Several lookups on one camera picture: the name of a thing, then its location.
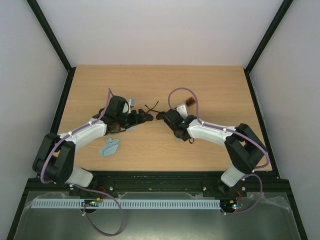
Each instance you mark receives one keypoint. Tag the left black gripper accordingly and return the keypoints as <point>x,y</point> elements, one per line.
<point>135,120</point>

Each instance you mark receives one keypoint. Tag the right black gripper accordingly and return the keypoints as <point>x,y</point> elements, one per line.
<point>166,117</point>

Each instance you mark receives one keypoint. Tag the brown rectangular sunglasses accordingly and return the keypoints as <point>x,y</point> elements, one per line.
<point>190,102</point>

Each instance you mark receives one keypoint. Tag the blue cleaning cloth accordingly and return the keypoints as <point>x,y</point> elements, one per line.
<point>132,128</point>
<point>110,147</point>

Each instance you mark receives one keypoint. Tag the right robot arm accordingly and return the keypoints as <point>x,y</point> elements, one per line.
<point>243,146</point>

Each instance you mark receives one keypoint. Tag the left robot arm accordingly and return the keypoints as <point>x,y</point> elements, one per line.
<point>55,159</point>

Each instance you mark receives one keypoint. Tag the black round sunglasses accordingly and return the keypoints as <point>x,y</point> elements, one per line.
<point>151,110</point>

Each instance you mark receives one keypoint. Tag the brown plaid glasses case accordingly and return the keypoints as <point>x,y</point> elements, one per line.
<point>115,128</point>

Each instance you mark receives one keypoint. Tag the metal floor plate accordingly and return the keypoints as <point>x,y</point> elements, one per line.
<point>270,219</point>

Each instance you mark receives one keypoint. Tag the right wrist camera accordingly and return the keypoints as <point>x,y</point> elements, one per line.
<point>182,109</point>

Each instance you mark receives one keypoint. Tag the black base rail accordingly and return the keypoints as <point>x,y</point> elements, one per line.
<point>207,183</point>

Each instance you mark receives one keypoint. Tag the light blue cable duct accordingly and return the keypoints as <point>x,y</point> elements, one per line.
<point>128,204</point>

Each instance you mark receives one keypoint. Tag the left black frame post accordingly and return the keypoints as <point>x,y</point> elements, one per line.
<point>42,20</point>

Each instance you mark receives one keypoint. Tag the black frame post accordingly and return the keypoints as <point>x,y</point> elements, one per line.
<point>42,20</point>
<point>277,19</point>

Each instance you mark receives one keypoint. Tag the right black frame post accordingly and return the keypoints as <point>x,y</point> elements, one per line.
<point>277,19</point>

